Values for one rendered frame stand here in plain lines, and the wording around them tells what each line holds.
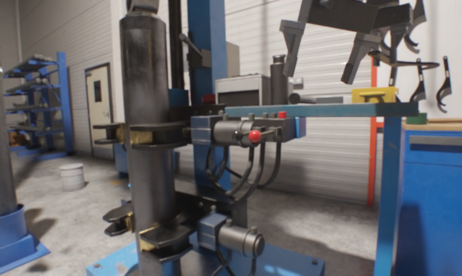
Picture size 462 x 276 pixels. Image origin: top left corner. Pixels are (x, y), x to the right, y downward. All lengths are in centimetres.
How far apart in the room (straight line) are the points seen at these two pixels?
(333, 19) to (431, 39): 229
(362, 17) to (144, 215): 108
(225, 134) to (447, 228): 127
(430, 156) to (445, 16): 157
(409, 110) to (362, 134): 185
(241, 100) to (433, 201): 115
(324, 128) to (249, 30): 154
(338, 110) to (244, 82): 39
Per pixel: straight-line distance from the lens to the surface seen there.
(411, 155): 152
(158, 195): 113
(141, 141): 99
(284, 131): 80
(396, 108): 86
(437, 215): 163
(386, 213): 113
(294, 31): 46
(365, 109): 86
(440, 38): 275
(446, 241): 170
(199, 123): 97
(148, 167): 109
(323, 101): 101
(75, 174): 378
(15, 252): 236
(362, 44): 53
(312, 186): 291
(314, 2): 46
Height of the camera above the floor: 106
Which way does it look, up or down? 6 degrees down
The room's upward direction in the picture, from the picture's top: 2 degrees counter-clockwise
